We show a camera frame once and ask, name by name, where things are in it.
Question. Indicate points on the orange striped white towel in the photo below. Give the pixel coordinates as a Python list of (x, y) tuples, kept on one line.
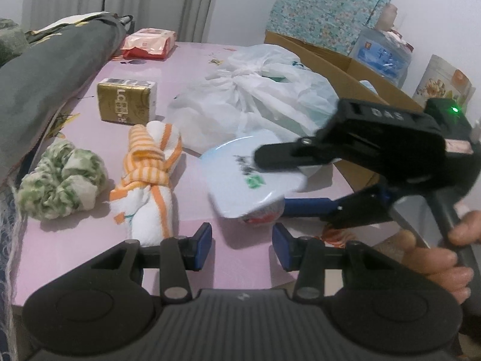
[(150, 180)]

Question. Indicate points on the green white cloth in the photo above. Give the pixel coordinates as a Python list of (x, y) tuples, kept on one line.
[(60, 180)]

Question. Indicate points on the green patterned pillow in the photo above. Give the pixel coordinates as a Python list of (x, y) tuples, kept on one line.
[(11, 39)]

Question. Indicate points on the light blue tissue pack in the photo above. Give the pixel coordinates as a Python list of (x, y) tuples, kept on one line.
[(244, 191)]

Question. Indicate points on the person's right forearm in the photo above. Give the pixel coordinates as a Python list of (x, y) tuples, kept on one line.
[(471, 316)]

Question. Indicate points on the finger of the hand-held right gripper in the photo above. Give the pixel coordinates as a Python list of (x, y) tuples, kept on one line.
[(285, 156), (312, 207)]

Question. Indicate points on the large clear water jug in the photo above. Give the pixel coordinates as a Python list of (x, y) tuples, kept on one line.
[(383, 56)]

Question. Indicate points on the brown cardboard box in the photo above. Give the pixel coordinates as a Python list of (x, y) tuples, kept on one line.
[(338, 71)]

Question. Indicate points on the white plastic bag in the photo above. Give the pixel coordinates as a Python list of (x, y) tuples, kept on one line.
[(255, 86)]

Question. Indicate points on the floral printed bag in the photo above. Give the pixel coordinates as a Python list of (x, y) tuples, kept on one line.
[(445, 82)]

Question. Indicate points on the orange white cloth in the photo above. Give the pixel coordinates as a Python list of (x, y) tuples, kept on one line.
[(338, 237)]

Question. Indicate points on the gold tissue pack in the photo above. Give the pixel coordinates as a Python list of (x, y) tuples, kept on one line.
[(126, 101)]

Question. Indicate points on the blue lace cloth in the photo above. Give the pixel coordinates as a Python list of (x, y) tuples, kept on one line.
[(7, 255)]

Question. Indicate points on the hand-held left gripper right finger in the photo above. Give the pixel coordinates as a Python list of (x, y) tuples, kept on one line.
[(282, 246)]

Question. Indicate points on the person's right hand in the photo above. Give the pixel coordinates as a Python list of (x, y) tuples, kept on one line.
[(443, 267)]

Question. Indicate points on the grey blanket with yellow print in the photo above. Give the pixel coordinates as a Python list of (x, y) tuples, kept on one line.
[(45, 79)]

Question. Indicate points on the pink wet wipes pack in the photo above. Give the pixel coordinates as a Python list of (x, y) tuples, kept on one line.
[(148, 43)]

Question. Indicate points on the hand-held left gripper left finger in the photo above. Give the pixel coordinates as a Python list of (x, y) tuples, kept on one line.
[(203, 246)]

